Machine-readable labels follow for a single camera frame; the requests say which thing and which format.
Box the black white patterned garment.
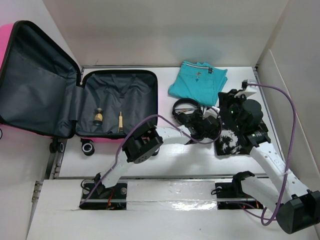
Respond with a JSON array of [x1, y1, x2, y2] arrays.
[[214, 122, 248, 158]]

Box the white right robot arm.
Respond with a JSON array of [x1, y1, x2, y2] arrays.
[[218, 89, 320, 234]]

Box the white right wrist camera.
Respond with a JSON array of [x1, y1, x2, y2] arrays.
[[235, 79, 258, 98]]

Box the pink hard-shell suitcase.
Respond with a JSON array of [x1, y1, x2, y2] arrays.
[[0, 20, 158, 156]]

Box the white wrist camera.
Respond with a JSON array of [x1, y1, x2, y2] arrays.
[[235, 79, 258, 98], [203, 106, 220, 119]]

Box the turquoise shorts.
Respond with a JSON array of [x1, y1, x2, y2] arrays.
[[168, 61, 228, 107]]

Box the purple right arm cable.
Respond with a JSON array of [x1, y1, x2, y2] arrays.
[[243, 83, 298, 227]]

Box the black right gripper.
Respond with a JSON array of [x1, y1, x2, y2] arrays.
[[217, 89, 248, 131]]

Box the wooden handled razor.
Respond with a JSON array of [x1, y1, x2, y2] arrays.
[[117, 111, 124, 133]]

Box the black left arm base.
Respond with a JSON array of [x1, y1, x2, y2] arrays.
[[79, 179, 128, 211]]

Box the wooden shaving brush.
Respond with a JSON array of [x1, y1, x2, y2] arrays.
[[93, 108, 103, 126]]

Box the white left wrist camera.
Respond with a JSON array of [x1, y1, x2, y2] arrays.
[[203, 106, 220, 119]]

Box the aluminium front rail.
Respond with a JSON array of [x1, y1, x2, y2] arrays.
[[51, 174, 271, 181]]

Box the black headphones with cable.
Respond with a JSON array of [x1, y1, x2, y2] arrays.
[[172, 98, 203, 125]]

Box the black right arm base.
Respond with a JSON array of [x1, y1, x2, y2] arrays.
[[210, 182, 264, 210]]

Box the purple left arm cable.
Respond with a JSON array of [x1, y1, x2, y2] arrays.
[[79, 114, 223, 208]]

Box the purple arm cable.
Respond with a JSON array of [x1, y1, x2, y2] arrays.
[[243, 83, 298, 227], [79, 114, 223, 208]]

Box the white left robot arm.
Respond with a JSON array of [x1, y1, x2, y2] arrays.
[[94, 114, 222, 199]]

